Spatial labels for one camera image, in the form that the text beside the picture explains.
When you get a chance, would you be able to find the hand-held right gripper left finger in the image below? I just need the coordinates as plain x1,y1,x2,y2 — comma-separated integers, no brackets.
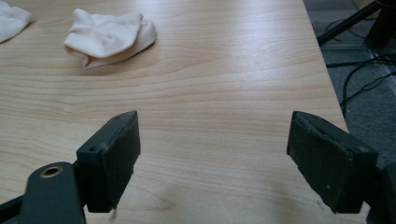
76,110,142,214

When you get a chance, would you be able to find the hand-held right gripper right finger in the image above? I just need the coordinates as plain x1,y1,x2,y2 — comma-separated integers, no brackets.
286,110,379,215

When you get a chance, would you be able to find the white ankle sock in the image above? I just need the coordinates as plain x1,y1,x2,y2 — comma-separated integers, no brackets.
63,7,157,70
0,0,35,44

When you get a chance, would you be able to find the black metal stand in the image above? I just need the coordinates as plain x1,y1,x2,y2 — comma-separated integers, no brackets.
317,0,396,50

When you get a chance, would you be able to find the black cable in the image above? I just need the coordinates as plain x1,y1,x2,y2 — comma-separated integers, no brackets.
325,53,396,69
339,59,396,119

